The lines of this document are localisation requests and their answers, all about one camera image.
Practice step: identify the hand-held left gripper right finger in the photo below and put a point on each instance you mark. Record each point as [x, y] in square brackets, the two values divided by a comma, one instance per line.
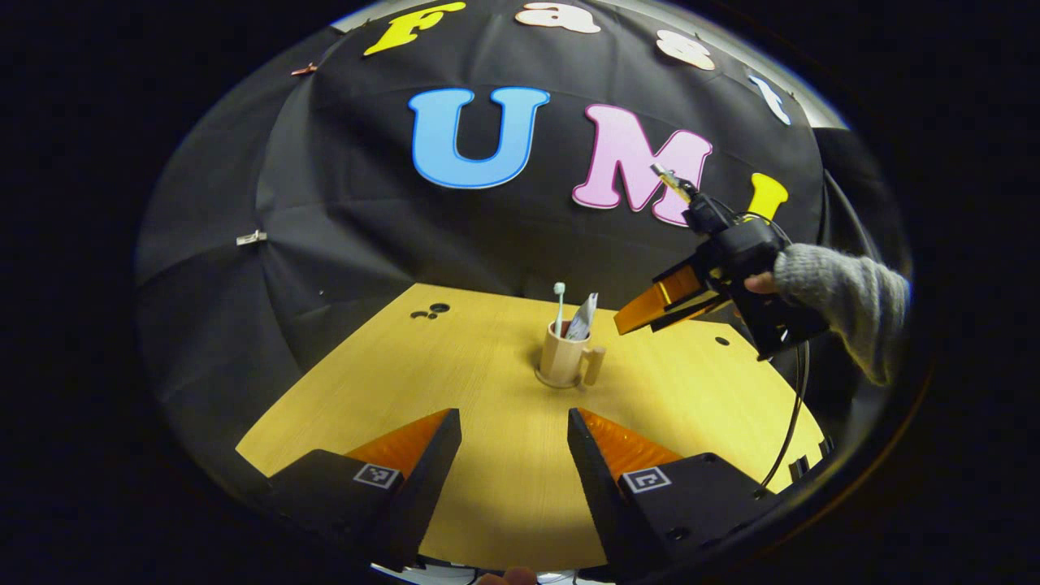
[605, 496]

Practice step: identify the red backdrop clip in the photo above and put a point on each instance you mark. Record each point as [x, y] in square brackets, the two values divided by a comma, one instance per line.
[305, 70]

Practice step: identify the wooden desktop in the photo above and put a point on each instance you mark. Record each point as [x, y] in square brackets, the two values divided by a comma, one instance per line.
[487, 487]

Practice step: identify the black backdrop cloth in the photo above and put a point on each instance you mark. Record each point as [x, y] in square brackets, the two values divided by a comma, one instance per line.
[366, 211]

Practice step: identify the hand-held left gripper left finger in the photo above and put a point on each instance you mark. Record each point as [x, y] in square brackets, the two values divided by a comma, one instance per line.
[422, 487]

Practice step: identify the white toothpaste tube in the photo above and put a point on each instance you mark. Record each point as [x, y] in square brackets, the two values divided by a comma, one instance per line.
[585, 317]

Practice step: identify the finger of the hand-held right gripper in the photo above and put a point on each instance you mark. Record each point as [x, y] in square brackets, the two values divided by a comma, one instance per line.
[691, 313]
[658, 301]

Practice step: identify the silver backdrop clip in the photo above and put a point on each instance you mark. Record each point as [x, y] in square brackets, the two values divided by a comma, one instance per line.
[251, 238]

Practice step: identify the pale green toothbrush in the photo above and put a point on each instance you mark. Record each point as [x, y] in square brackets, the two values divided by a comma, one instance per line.
[560, 305]

